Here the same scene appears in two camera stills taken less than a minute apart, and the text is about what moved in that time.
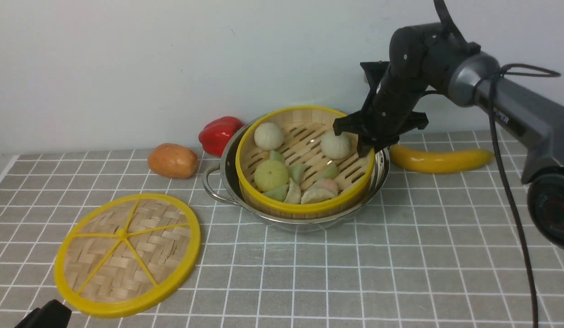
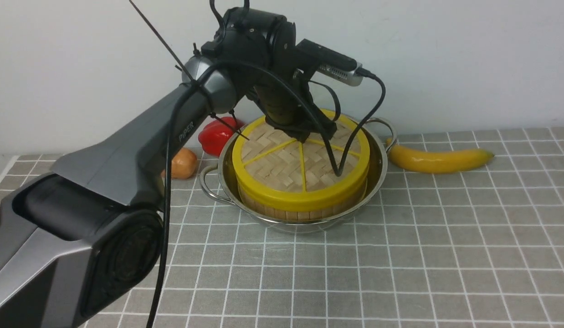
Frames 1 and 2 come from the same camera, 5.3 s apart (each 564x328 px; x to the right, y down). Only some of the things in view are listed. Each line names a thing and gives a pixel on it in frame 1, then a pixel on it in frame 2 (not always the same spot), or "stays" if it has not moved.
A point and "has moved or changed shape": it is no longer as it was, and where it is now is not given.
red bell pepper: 215,136 stays
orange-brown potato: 172,161 stays
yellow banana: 417,159 stays
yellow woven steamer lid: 127,255 has moved or changed shape
